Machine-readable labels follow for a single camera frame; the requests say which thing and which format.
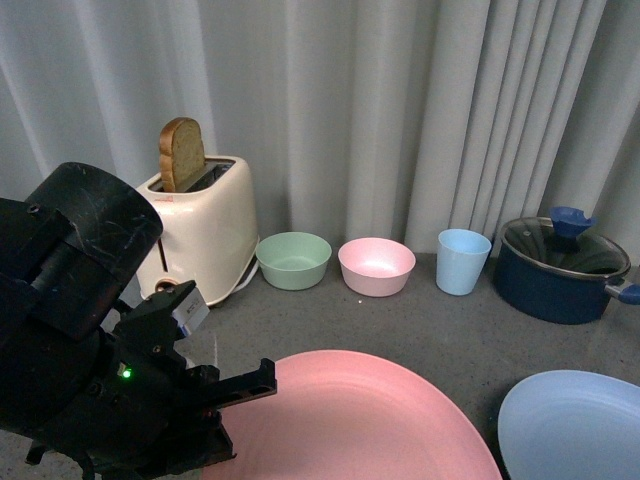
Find light blue cup right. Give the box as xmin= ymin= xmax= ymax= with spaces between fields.
xmin=436 ymin=229 xmax=492 ymax=296

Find brown toast slice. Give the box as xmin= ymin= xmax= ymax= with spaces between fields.
xmin=159 ymin=117 xmax=205 ymax=193

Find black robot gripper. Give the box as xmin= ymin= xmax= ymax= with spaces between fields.
xmin=78 ymin=281 xmax=277 ymax=479

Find pink bowl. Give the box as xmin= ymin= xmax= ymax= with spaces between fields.
xmin=338 ymin=237 xmax=416 ymax=298

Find cream white toaster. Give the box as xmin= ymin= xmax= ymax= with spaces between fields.
xmin=137 ymin=156 xmax=259 ymax=306

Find pink plate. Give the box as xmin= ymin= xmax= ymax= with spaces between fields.
xmin=201 ymin=350 xmax=501 ymax=479

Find glass pot lid blue knob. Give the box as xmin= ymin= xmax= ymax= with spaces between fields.
xmin=501 ymin=206 xmax=631 ymax=278

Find white toaster power cable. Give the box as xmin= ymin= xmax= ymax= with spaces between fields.
xmin=227 ymin=259 xmax=260 ymax=299

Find dark blue pot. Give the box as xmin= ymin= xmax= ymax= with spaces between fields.
xmin=493 ymin=232 xmax=639 ymax=325

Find light blue plate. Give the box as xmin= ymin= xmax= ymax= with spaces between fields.
xmin=498 ymin=370 xmax=639 ymax=479

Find green bowl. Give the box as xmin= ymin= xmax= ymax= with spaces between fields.
xmin=256 ymin=232 xmax=332 ymax=291

